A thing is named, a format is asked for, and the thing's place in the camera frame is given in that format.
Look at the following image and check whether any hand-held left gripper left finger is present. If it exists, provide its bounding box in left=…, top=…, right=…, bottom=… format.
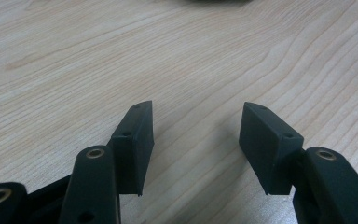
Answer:
left=106, top=100, right=155, bottom=197

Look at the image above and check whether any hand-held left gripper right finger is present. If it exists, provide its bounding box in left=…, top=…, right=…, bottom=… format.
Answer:
left=238, top=101, right=305, bottom=196

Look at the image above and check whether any dark object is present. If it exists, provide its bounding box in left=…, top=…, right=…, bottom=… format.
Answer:
left=185, top=0, right=253, bottom=4

